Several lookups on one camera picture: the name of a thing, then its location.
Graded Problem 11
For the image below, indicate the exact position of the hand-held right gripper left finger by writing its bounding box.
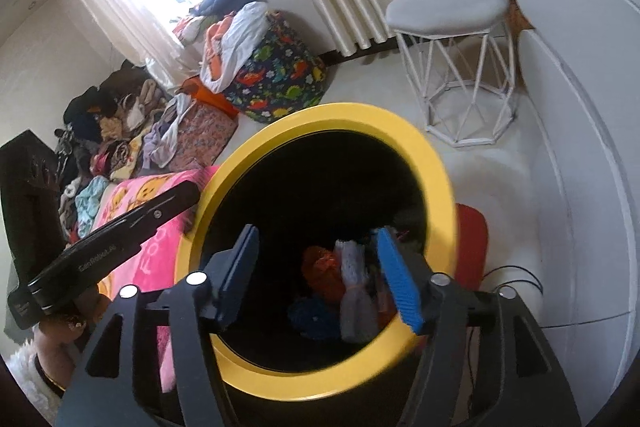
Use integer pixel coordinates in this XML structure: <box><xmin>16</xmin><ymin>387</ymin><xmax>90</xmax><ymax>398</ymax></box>
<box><xmin>54</xmin><ymin>223</ymin><xmax>261</xmax><ymax>427</ymax></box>

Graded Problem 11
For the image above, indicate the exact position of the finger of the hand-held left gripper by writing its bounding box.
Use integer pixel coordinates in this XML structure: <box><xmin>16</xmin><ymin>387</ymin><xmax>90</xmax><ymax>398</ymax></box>
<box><xmin>117</xmin><ymin>181</ymin><xmax>202</xmax><ymax>238</ymax></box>

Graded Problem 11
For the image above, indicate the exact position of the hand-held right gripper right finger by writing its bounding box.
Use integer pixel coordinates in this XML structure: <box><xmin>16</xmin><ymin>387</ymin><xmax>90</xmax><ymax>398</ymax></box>
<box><xmin>375</xmin><ymin>227</ymin><xmax>583</xmax><ymax>427</ymax></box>

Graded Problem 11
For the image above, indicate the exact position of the white foam net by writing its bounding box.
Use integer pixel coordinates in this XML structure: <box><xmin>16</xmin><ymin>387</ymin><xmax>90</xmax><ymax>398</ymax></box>
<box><xmin>334</xmin><ymin>239</ymin><xmax>372</xmax><ymax>290</ymax></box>

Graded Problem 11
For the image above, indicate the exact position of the white printed plastic bag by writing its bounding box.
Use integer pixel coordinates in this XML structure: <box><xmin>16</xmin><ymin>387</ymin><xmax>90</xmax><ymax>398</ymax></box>
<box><xmin>339</xmin><ymin>284</ymin><xmax>383</xmax><ymax>344</ymax></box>

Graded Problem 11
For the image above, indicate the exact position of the red plastic bag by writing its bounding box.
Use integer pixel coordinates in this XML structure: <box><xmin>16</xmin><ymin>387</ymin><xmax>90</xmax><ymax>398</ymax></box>
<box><xmin>301</xmin><ymin>246</ymin><xmax>348</xmax><ymax>303</ymax></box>

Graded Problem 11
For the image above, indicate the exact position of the blue wrapper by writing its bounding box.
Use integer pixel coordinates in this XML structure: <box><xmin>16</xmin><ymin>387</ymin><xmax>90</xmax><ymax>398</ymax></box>
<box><xmin>287</xmin><ymin>294</ymin><xmax>343</xmax><ymax>340</ymax></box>

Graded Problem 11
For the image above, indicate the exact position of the yellow rimmed bin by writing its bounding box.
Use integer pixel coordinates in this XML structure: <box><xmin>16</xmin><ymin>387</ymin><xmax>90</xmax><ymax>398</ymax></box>
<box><xmin>174</xmin><ymin>103</ymin><xmax>458</xmax><ymax>427</ymax></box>

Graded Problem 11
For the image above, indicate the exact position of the person's left forearm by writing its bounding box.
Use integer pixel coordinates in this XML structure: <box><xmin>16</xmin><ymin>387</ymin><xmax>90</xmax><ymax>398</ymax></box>
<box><xmin>0</xmin><ymin>342</ymin><xmax>66</xmax><ymax>413</ymax></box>

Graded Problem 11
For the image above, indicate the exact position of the person's left hand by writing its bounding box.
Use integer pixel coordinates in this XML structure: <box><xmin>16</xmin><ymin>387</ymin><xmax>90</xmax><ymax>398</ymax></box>
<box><xmin>32</xmin><ymin>284</ymin><xmax>113</xmax><ymax>378</ymax></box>

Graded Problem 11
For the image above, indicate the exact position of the pink printed blanket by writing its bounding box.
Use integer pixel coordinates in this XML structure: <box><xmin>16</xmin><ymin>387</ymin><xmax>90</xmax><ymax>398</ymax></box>
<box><xmin>75</xmin><ymin>164</ymin><xmax>221</xmax><ymax>388</ymax></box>

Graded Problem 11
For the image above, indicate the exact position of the light blue cloth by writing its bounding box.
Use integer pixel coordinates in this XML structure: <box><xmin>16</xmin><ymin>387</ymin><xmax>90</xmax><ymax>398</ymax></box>
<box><xmin>75</xmin><ymin>177</ymin><xmax>111</xmax><ymax>233</ymax></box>

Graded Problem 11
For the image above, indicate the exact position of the red flat object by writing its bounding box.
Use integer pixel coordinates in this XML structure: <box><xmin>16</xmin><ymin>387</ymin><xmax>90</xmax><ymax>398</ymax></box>
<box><xmin>452</xmin><ymin>203</ymin><xmax>490</xmax><ymax>288</ymax></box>

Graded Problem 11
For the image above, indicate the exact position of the floral fabric bag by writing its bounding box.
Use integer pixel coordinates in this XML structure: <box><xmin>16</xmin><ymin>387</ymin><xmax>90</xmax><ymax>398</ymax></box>
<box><xmin>172</xmin><ymin>102</ymin><xmax>238</xmax><ymax>170</ymax></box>

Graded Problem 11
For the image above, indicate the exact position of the pile of dark clothes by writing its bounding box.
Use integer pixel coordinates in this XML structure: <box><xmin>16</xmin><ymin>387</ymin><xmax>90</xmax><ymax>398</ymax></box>
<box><xmin>52</xmin><ymin>62</ymin><xmax>171</xmax><ymax>233</ymax></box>

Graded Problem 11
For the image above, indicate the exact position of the orange cloth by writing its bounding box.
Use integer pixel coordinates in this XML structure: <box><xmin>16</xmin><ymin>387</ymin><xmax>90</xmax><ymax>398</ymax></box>
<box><xmin>180</xmin><ymin>77</ymin><xmax>241</xmax><ymax>118</ymax></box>

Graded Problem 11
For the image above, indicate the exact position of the dinosaur print fabric basket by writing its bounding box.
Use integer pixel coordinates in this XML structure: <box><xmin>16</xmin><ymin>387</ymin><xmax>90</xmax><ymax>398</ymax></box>
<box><xmin>220</xmin><ymin>9</ymin><xmax>328</xmax><ymax>125</ymax></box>

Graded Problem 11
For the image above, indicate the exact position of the white bag of clothes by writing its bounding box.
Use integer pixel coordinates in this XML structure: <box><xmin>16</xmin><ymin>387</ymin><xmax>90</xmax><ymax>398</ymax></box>
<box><xmin>200</xmin><ymin>2</ymin><xmax>271</xmax><ymax>92</ymax></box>

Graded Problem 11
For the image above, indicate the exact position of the narrow cream curtain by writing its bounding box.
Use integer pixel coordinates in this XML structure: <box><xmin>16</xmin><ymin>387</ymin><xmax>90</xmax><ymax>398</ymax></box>
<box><xmin>52</xmin><ymin>0</ymin><xmax>193</xmax><ymax>90</ymax></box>

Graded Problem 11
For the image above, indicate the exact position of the white round stool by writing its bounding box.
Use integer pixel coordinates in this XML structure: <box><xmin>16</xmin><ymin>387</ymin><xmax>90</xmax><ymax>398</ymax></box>
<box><xmin>385</xmin><ymin>0</ymin><xmax>521</xmax><ymax>148</ymax></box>

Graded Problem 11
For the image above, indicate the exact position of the white dressing table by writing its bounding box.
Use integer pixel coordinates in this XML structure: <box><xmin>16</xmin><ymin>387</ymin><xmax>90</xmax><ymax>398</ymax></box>
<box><xmin>435</xmin><ymin>0</ymin><xmax>640</xmax><ymax>333</ymax></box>

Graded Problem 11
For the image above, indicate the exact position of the black cable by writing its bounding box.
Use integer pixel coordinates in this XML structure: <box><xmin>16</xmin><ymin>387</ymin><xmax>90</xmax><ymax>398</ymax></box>
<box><xmin>467</xmin><ymin>264</ymin><xmax>545</xmax><ymax>403</ymax></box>

